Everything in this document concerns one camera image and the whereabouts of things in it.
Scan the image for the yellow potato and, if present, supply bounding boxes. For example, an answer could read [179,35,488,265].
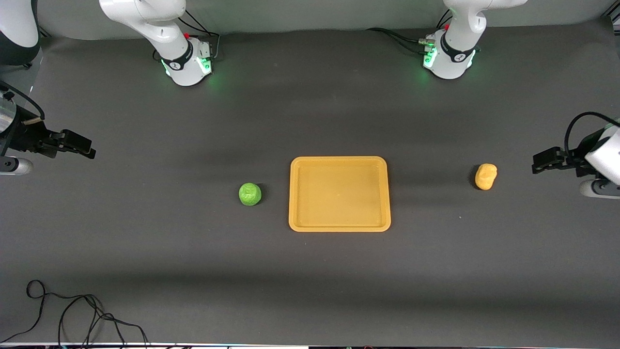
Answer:
[474,163,498,191]

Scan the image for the green apple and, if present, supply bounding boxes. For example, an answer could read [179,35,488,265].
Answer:
[238,182,263,206]

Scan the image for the orange plastic tray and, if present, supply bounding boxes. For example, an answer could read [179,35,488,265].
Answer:
[289,156,391,233]

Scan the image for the dark grey table mat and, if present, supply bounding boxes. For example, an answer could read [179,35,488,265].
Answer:
[0,19,620,347]

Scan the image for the thin black loose cable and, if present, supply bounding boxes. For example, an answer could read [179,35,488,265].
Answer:
[0,280,151,349]

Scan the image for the black right arm base cables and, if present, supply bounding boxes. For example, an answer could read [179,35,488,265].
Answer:
[152,9,221,63]

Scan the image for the black arm base cables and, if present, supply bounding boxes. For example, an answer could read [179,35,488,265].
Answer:
[152,9,221,63]
[366,9,453,55]

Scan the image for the black left arm base cables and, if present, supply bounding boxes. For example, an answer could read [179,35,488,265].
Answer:
[366,9,453,55]

